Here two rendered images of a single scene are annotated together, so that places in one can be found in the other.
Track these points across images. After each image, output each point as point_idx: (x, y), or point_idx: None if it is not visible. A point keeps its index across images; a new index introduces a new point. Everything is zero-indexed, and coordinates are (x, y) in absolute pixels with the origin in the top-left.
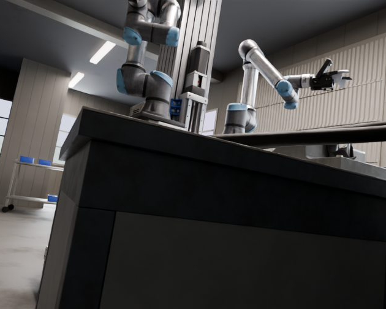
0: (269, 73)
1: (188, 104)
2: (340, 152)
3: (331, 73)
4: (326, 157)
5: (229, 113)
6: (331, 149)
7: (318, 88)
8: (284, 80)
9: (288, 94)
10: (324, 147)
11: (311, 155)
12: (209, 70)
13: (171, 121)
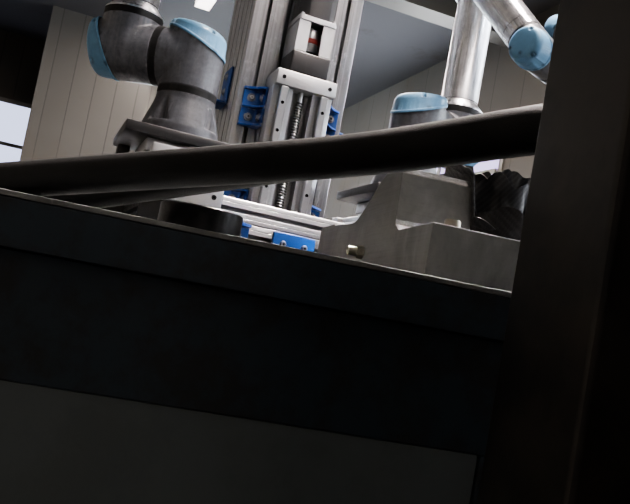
0: (497, 10)
1: (279, 99)
2: (507, 214)
3: None
4: (468, 227)
5: (394, 119)
6: (499, 206)
7: None
8: (529, 26)
9: (542, 64)
10: (465, 200)
11: (416, 221)
12: (355, 11)
13: (205, 142)
